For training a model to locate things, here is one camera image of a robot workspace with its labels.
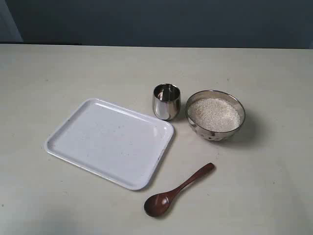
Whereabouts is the brown wooden spoon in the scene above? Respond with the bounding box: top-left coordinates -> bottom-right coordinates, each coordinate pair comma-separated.
144,163 -> 216,217

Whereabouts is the small stainless steel cup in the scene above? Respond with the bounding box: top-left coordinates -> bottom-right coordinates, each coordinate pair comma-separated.
152,83 -> 181,121

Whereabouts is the steel bowl of rice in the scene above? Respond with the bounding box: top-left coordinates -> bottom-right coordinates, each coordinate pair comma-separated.
185,90 -> 246,141

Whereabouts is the white rectangular plastic tray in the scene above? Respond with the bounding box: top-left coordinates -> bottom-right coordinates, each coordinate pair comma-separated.
45,98 -> 174,190

